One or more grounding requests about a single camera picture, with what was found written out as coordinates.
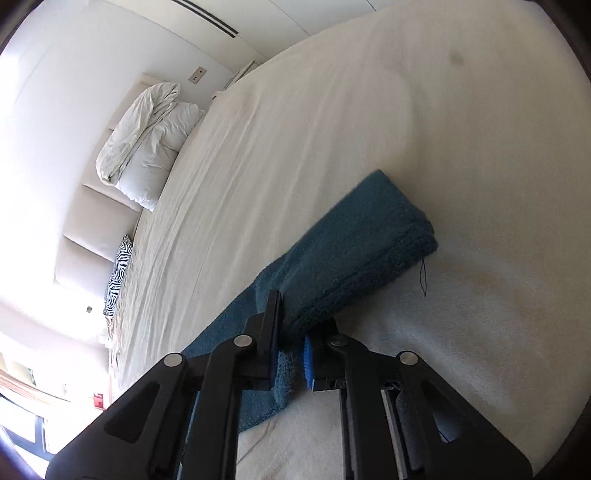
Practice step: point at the dark framed window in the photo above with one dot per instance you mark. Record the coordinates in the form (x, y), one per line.
(23, 429)

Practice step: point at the beige padded headboard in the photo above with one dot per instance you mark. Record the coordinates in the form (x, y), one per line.
(92, 207)

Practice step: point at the white pillow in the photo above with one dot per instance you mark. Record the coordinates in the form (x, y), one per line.
(157, 157)

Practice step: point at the bed with white sheet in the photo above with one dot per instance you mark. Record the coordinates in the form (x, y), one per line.
(323, 115)

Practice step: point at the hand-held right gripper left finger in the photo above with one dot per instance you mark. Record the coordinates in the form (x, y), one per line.
(272, 325)

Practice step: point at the linear ceiling air vent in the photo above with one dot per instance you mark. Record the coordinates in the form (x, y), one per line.
(207, 16)

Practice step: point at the wooden window blind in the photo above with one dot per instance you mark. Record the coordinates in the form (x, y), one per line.
(27, 387)

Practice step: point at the dark teal towel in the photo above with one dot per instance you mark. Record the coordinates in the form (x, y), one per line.
(360, 240)

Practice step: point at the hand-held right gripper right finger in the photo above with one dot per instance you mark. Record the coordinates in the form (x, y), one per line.
(308, 356)

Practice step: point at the zebra print pillow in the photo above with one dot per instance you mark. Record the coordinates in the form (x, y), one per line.
(117, 277)

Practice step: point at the wall switch plate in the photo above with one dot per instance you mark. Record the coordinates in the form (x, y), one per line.
(198, 74)

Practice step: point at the cream crumpled pillow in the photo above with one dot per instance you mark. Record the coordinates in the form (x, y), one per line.
(134, 129)

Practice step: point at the red box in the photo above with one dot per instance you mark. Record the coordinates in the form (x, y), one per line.
(99, 400)

